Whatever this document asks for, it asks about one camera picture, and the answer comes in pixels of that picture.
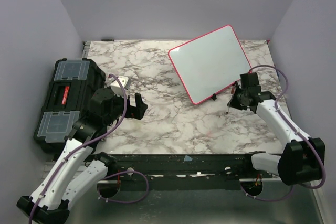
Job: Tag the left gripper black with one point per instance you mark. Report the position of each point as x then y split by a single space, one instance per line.
138 112

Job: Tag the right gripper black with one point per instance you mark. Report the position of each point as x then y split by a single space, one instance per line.
233 103

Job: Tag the whiteboard with pink frame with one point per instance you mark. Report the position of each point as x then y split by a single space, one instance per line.
209 63

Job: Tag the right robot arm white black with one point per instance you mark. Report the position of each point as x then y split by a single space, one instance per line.
302 159

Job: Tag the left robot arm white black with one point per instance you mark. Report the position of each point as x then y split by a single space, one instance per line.
53 199

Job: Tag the black whiteboard stand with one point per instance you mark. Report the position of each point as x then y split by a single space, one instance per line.
214 97

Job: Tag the black toolbox with clear lids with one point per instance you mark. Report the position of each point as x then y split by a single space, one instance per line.
72 85

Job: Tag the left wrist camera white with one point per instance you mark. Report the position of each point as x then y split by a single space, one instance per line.
123 83

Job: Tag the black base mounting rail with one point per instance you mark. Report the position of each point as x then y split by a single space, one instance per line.
170 172

